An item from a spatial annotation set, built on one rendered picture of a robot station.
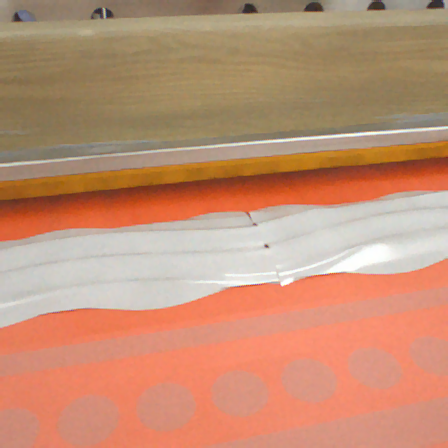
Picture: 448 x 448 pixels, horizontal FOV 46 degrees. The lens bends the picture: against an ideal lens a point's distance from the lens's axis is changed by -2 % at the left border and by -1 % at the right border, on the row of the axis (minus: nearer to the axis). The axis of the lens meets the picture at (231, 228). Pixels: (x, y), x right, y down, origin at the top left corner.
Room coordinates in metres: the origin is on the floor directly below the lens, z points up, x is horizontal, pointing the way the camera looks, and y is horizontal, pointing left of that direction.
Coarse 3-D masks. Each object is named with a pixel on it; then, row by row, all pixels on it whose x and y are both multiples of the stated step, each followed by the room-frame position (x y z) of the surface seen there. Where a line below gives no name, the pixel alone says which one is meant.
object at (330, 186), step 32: (416, 160) 0.25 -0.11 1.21; (256, 192) 0.18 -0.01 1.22; (288, 192) 0.18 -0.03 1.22; (320, 192) 0.19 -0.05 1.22; (352, 192) 0.20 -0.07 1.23; (384, 192) 0.20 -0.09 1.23; (256, 224) 0.15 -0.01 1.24; (288, 288) 0.10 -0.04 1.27; (320, 288) 0.11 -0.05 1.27; (352, 288) 0.11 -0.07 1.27; (384, 288) 0.12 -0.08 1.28
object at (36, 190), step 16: (288, 160) 0.20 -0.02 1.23; (304, 160) 0.21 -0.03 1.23; (320, 160) 0.21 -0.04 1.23; (336, 160) 0.22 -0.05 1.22; (352, 160) 0.22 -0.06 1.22; (368, 160) 0.23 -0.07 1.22; (384, 160) 0.23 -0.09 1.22; (400, 160) 0.24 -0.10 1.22; (112, 176) 0.15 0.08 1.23; (128, 176) 0.16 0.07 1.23; (144, 176) 0.16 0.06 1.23; (160, 176) 0.16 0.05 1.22; (176, 176) 0.17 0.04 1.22; (192, 176) 0.17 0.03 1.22; (208, 176) 0.18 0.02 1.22; (224, 176) 0.18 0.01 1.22; (0, 192) 0.12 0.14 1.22; (16, 192) 0.12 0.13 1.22; (32, 192) 0.13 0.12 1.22; (48, 192) 0.13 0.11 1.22; (64, 192) 0.13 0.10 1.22; (80, 192) 0.14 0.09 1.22
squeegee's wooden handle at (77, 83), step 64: (0, 64) 0.16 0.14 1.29; (64, 64) 0.17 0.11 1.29; (128, 64) 0.19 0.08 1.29; (192, 64) 0.20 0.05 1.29; (256, 64) 0.22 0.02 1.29; (320, 64) 0.23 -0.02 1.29; (384, 64) 0.25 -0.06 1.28; (0, 128) 0.14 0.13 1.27; (64, 128) 0.15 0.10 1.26; (128, 128) 0.17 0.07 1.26; (192, 128) 0.18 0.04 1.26; (256, 128) 0.20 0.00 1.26; (320, 128) 0.22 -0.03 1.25
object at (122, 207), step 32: (96, 192) 0.15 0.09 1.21; (128, 192) 0.15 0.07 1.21; (160, 192) 0.16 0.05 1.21; (192, 192) 0.17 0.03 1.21; (224, 192) 0.17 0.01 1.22; (0, 224) 0.10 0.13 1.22; (32, 224) 0.11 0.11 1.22; (64, 224) 0.11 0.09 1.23; (96, 224) 0.12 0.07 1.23; (128, 224) 0.12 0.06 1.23; (256, 288) 0.10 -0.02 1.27; (32, 320) 0.05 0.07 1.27; (64, 320) 0.05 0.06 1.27; (96, 320) 0.06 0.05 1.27; (128, 320) 0.06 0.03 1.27; (160, 320) 0.06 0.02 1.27
